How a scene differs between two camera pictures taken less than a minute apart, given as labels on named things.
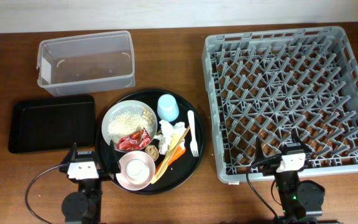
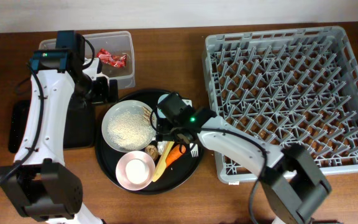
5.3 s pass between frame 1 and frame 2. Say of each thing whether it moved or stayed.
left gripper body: moved
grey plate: stayed
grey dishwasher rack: stayed
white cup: stayed
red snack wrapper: moved
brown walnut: stayed
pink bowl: stayed
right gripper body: moved
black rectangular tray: stayed
